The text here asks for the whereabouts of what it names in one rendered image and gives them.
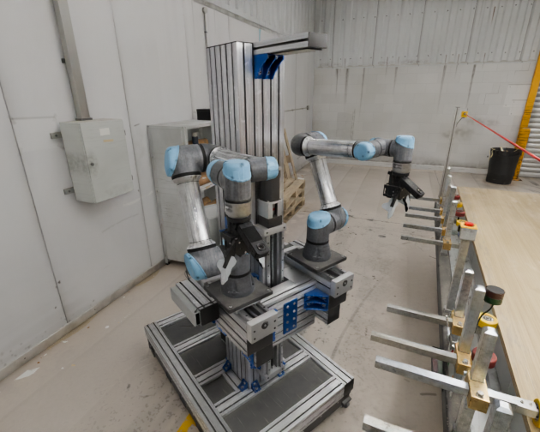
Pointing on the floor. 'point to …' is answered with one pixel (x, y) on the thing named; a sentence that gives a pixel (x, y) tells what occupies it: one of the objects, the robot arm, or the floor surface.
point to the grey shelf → (166, 208)
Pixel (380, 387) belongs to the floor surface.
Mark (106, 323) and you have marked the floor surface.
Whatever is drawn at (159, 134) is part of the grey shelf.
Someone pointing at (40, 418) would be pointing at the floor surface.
